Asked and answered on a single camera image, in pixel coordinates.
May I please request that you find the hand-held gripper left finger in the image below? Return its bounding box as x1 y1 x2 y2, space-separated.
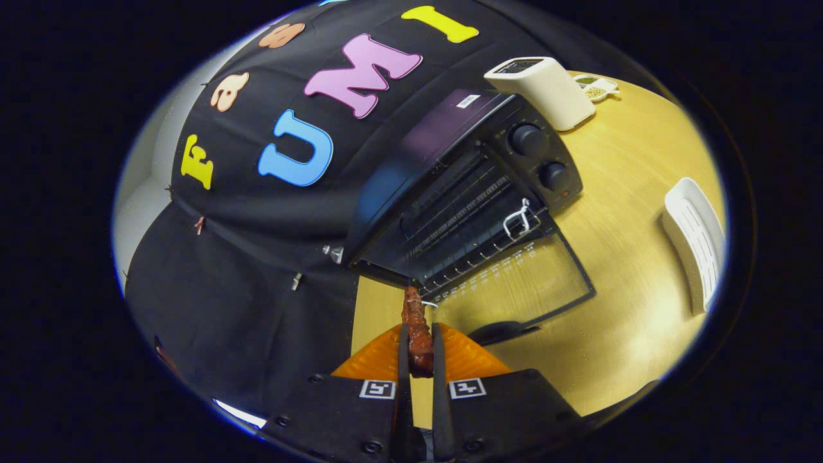
260 323 413 463

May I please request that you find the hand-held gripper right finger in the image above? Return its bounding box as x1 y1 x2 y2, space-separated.
431 322 583 463

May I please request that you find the black toaster oven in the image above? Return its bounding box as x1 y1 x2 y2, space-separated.
344 89 595 347

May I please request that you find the white pop-up toaster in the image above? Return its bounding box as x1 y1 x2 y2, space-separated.
484 57 597 132

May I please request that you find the black backdrop cloth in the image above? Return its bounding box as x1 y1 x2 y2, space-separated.
122 0 560 419

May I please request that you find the white ribbed plate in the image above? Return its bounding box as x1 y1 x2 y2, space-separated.
662 177 727 316

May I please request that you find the small white dish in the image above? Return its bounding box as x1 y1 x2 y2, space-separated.
574 74 621 102

